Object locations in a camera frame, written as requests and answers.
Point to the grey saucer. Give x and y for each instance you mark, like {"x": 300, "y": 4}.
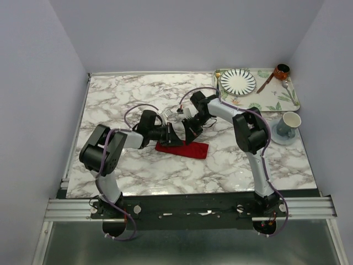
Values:
{"x": 282, "y": 140}

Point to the brown handled knife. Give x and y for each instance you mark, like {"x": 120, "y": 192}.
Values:
{"x": 265, "y": 83}

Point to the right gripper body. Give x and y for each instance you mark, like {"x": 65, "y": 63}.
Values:
{"x": 198, "y": 120}

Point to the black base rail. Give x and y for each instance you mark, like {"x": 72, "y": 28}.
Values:
{"x": 239, "y": 210}

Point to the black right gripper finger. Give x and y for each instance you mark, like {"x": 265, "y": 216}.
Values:
{"x": 198, "y": 133}
{"x": 190, "y": 135}

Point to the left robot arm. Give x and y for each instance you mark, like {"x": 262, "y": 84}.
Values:
{"x": 101, "y": 153}

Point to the orange black cup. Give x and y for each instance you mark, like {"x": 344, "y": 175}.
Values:
{"x": 281, "y": 71}

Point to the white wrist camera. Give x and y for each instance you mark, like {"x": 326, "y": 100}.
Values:
{"x": 184, "y": 113}
{"x": 165, "y": 116}

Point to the striped white plate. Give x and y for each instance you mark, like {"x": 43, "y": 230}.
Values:
{"x": 237, "y": 82}

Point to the red cloth napkin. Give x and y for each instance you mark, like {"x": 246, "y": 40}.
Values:
{"x": 194, "y": 150}

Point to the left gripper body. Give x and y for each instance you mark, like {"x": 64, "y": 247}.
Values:
{"x": 159, "y": 133}

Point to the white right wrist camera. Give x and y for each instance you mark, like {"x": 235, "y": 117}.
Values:
{"x": 184, "y": 113}

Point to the gold fork green handle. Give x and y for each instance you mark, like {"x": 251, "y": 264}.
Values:
{"x": 217, "y": 75}

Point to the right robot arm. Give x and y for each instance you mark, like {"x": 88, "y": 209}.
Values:
{"x": 252, "y": 137}

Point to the silver spoon on tray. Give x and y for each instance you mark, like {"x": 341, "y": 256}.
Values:
{"x": 285, "y": 86}

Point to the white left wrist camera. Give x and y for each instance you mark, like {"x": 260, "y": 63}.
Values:
{"x": 165, "y": 116}

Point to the floral serving tray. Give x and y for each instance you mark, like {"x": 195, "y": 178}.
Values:
{"x": 274, "y": 98}

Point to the grey white mug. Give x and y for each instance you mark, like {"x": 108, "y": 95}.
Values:
{"x": 287, "y": 125}

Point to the aluminium frame rail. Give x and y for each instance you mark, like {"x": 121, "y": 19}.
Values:
{"x": 78, "y": 210}

